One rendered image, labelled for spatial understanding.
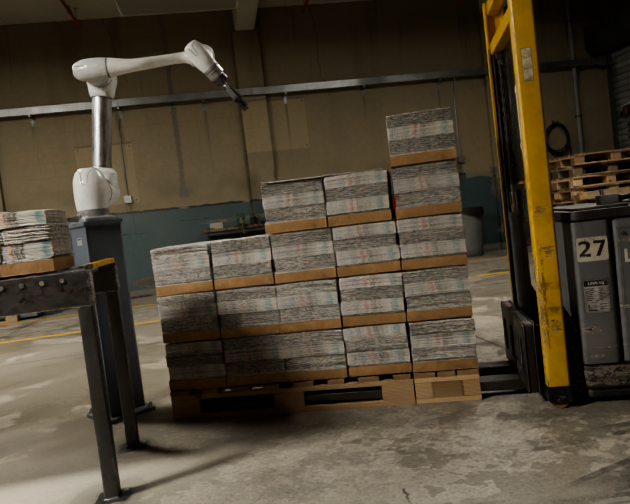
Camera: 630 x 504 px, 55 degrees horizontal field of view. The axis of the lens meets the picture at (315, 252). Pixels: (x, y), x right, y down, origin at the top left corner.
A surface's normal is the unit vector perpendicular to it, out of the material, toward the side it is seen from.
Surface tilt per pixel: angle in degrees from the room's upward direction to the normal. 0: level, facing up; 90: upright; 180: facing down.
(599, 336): 90
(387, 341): 90
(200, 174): 90
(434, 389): 90
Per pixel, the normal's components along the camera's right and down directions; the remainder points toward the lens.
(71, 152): 0.15, 0.04
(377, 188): -0.18, 0.07
